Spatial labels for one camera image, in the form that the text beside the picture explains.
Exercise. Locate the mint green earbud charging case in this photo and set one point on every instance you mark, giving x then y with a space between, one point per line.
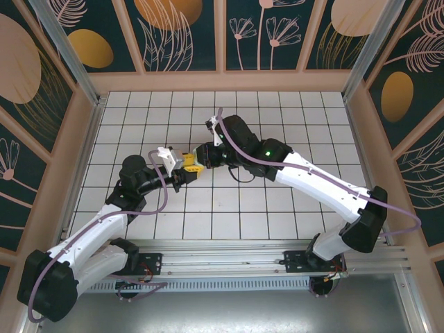
198 154

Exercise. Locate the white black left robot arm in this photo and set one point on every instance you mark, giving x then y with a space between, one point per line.
90 229

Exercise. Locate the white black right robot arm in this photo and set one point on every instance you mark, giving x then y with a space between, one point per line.
312 180

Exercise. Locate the black base electronics housing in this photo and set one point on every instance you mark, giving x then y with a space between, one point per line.
324 288
126 293

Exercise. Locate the grey metal sheet panel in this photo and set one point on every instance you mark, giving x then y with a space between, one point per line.
222 312

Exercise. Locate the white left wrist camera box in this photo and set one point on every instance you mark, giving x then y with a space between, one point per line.
170 157

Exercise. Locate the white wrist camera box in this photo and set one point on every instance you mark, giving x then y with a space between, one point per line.
170 157
216 130

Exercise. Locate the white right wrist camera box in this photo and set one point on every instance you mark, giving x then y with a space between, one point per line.
216 130

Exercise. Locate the aluminium side rail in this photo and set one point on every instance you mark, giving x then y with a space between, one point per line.
356 132
82 173

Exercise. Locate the pink wooden enclosure frame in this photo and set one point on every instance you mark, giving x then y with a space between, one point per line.
222 81

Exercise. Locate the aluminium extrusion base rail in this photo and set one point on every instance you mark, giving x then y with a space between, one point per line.
222 258

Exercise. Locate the dark floral wall panel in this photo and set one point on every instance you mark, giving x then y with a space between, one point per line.
416 52
104 52
173 34
426 180
17 190
267 34
27 69
340 34

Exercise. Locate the aluminium corner post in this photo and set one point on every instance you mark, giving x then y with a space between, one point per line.
371 52
72 59

